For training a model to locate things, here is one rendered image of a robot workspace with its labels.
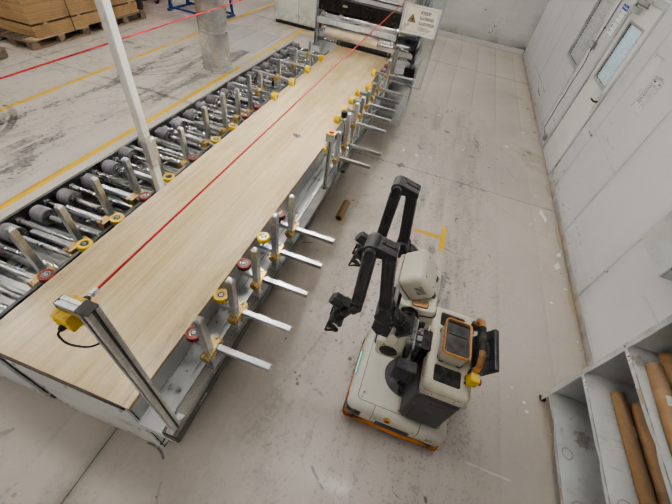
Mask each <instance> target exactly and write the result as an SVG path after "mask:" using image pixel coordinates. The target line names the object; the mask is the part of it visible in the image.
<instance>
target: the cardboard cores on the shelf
mask: <svg viewBox="0 0 672 504"><path fill-rule="evenodd" d="M658 359H659V362H660V364H659V363H648V364H646V365H645V369H646V372H647V375H648V379H649V382H650V386H651V389H652V392H653V396H654V399H655V402H656V406H657V409H658V413H659V416H660V419H661V423H662V426H663V429H664V433H665V436H666V440H667V443H668V446H669V450H670V453H671V456H672V352H661V353H659V354H658ZM610 396H611V400H612V404H613V407H614V411H615V415H616V419H617V422H618V426H619V430H620V433H621V437H622V441H623V445H624V448H625V452H626V456H627V460H628V463H629V467H630V471H631V475H632V478H633V482H634V486H635V490H636V493H637V497H638V501H639V504H671V503H670V499H669V496H668V493H667V489H666V486H665V483H664V479H663V476H662V473H661V469H660V466H659V462H658V458H657V451H656V445H655V442H654V440H653V438H652V435H651V433H650V431H649V429H648V426H647V423H646V420H645V417H644V413H643V410H642V407H641V404H640V403H631V404H629V405H628V402H627V398H626V395H625V393H623V392H620V391H613V392H611V393H610Z"/></svg>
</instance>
